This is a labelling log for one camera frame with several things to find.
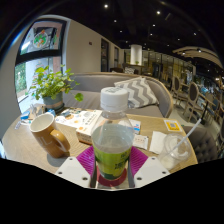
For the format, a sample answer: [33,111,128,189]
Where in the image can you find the clear drinking glass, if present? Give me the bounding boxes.
[31,103,47,118]

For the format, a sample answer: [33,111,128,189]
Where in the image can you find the tan ceramic mug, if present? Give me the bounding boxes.
[29,112,72,159]

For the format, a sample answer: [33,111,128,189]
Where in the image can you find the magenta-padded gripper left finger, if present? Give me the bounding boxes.
[54,145,100,189]

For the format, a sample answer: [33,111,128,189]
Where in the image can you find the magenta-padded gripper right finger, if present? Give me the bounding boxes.
[126,145,171,189]

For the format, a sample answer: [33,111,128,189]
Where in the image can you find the white paper napkin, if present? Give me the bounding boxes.
[148,130,168,155]

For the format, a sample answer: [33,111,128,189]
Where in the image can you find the group of dining chairs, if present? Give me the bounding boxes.
[169,74,224,134]

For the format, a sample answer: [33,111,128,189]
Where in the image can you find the grey curved sofa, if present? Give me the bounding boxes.
[63,71,174,118]

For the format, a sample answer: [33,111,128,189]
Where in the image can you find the clear green-labelled drink bottle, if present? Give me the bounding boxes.
[90,86,135,183]

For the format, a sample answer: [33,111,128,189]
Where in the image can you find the group of ceiling lights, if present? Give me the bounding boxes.
[99,3,204,54]

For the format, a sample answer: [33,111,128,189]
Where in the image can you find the colourful window poster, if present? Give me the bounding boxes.
[19,21,66,56]

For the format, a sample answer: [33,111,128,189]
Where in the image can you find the grey white chevron pillow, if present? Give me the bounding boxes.
[114,76,159,109]

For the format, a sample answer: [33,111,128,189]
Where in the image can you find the small white printed packet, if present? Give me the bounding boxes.
[132,134,149,150]

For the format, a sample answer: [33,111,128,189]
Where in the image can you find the yellow square card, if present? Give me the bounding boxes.
[163,119,184,133]

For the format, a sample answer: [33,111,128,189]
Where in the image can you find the green potted plant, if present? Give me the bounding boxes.
[28,64,84,113]

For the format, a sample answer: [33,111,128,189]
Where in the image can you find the white printed pamphlets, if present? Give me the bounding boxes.
[54,107,84,129]

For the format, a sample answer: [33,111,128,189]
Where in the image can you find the clear plastic cup with straw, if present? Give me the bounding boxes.
[158,118,203,171]

